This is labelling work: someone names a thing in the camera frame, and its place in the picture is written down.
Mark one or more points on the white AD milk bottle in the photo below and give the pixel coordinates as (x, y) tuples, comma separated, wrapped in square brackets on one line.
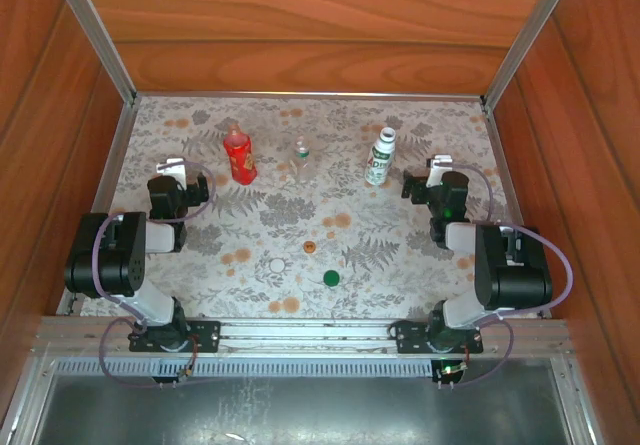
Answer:
[(378, 165)]

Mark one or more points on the galvanised metal sheet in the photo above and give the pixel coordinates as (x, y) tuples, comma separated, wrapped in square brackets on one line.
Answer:
[(300, 415)]

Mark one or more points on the green bottle cap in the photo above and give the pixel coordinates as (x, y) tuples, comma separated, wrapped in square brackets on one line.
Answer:
[(331, 278)]

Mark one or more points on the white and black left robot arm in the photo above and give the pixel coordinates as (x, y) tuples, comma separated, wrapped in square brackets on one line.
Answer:
[(105, 260)]

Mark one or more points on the aluminium frame bar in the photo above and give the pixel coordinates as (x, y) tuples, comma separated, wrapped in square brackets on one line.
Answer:
[(505, 175), (300, 94), (532, 30), (95, 30), (107, 175)]

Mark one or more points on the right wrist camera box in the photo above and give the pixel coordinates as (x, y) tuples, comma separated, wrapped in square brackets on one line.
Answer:
[(440, 165)]

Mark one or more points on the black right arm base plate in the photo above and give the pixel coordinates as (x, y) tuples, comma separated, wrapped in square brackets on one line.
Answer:
[(410, 337)]

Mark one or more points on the clear bottle green label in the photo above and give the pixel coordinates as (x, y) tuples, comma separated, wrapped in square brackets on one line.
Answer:
[(301, 162)]

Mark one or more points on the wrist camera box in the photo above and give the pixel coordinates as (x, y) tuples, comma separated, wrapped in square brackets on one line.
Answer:
[(170, 166), (440, 165)]

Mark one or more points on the red label drink bottle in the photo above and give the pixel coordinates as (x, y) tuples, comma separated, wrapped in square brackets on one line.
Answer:
[(242, 162)]

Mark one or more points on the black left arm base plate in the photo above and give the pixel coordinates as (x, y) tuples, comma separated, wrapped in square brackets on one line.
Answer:
[(205, 335)]

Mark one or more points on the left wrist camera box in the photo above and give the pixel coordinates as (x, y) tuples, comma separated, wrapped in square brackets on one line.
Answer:
[(170, 166)]

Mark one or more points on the gold bottle cap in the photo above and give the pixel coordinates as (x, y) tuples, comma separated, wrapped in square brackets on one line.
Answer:
[(309, 247)]

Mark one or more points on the white bottle cap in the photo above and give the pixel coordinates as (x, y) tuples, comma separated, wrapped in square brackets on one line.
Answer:
[(276, 265)]

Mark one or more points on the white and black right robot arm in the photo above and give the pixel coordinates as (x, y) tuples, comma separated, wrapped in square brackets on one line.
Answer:
[(515, 275)]

